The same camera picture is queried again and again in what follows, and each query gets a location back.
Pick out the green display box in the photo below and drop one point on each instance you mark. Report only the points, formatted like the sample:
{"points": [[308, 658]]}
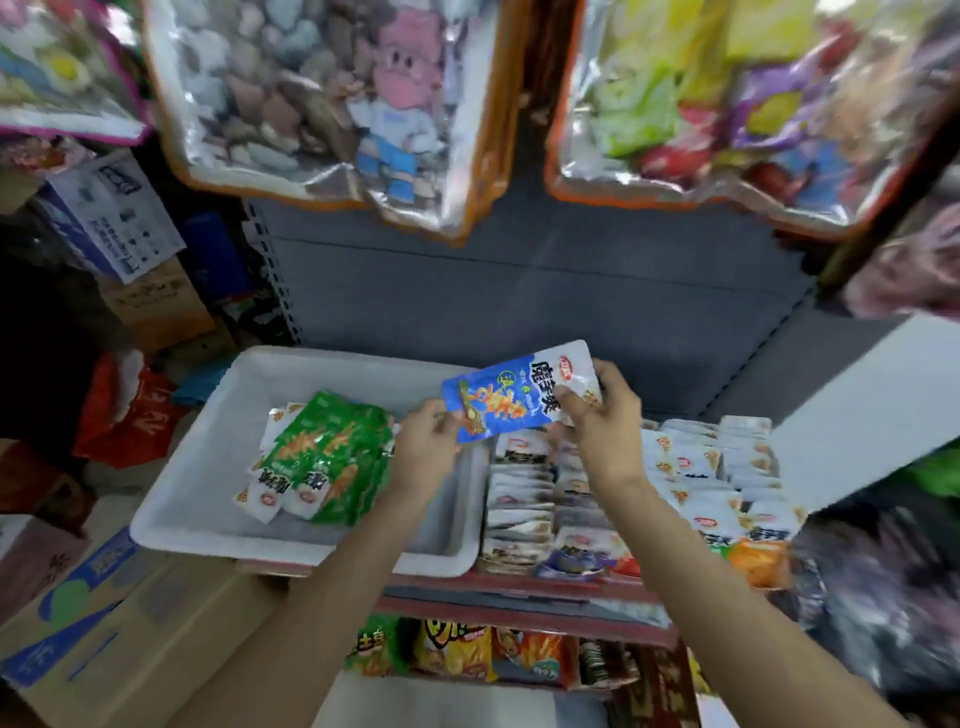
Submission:
{"points": [[690, 443]]}

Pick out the gold display box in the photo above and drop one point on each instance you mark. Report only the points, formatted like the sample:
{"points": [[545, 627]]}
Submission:
{"points": [[518, 567]]}

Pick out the orange trimmed toy snack bag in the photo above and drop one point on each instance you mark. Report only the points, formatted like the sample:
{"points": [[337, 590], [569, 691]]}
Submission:
{"points": [[330, 90]]}

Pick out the black plastic wrapped bundle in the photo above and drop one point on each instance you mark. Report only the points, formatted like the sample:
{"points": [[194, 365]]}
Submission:
{"points": [[885, 615]]}

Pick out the person's right hand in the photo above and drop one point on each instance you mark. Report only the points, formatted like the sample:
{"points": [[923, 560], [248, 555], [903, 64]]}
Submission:
{"points": [[608, 432]]}

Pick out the pile of snack packets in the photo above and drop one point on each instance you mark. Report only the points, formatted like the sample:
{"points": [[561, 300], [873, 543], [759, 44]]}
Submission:
{"points": [[330, 450]]}

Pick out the hanging pastel candy bag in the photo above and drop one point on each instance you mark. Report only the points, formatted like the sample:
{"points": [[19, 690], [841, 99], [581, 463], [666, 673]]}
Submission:
{"points": [[60, 60]]}

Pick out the row of orange chip bags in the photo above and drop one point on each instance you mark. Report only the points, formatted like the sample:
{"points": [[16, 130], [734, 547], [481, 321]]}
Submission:
{"points": [[465, 653]]}

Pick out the person's left forearm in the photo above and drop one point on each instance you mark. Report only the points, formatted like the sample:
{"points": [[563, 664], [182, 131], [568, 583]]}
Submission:
{"points": [[293, 623]]}

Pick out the plain brown cardboard carton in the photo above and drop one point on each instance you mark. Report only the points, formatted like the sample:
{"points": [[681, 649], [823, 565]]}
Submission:
{"points": [[158, 303]]}

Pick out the red display box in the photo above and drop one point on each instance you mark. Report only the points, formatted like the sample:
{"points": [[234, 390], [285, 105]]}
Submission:
{"points": [[627, 570]]}

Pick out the white plastic bin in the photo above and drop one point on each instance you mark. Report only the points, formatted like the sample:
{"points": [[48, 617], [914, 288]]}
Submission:
{"points": [[173, 503]]}

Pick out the orange trimmed colourful candy bag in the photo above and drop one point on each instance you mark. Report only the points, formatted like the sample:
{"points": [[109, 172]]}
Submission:
{"points": [[750, 90]]}

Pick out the blue plastic bag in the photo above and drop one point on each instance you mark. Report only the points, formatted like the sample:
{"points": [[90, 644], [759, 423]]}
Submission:
{"points": [[203, 378]]}

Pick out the blue print cardboard carton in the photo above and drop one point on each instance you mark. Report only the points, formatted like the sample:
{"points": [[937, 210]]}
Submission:
{"points": [[113, 623]]}

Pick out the person's left hand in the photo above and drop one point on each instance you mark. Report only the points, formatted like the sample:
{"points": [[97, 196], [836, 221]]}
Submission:
{"points": [[423, 450]]}

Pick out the orange display box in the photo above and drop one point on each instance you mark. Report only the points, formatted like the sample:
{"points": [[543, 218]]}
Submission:
{"points": [[750, 435]]}

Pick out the person's right forearm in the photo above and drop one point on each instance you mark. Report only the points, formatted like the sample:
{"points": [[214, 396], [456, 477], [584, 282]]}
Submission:
{"points": [[750, 615]]}

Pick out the hanging pink candy bag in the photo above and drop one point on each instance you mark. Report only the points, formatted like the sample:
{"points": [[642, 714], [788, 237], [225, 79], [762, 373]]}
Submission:
{"points": [[915, 270]]}

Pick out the blue display box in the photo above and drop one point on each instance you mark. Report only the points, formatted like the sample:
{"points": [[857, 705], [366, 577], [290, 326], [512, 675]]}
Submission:
{"points": [[578, 573]]}

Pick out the white blue carton box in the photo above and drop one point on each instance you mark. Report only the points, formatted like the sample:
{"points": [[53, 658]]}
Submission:
{"points": [[113, 210]]}

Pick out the pale printed carton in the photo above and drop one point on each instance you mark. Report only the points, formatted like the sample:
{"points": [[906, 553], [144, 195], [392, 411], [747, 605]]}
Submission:
{"points": [[33, 558]]}

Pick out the red plastic bag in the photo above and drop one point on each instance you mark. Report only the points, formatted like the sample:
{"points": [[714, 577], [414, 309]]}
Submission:
{"points": [[128, 413]]}

